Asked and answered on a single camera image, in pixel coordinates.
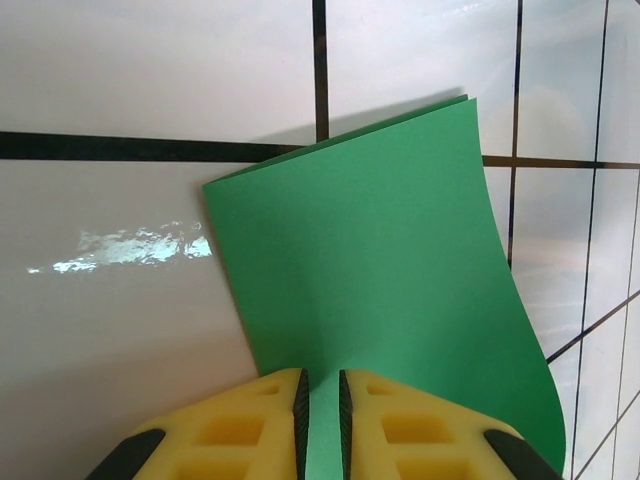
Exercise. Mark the green paper sheet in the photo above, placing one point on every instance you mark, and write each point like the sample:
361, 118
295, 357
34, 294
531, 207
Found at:
360, 240

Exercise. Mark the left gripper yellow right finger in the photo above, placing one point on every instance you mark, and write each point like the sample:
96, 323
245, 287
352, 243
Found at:
430, 435

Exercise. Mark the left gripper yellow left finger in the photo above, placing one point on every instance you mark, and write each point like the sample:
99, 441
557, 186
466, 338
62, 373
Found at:
225, 435

